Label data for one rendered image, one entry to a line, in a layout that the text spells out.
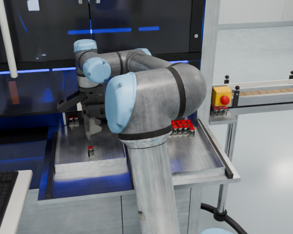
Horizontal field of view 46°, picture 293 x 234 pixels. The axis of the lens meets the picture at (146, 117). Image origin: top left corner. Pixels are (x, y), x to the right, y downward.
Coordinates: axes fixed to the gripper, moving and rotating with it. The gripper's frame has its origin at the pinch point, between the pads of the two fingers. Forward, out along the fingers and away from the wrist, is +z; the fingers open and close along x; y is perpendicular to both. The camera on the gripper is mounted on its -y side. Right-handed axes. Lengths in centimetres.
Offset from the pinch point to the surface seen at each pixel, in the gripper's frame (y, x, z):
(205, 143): 46.9, 1.7, 9.9
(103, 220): 3, 20, 62
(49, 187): -13.4, -17.8, 8.7
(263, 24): 315, 479, 81
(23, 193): -24.9, -7.7, 18.0
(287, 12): 359, 480, 62
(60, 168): -10.4, -7.2, 8.9
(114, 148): 9.9, 4.6, 9.9
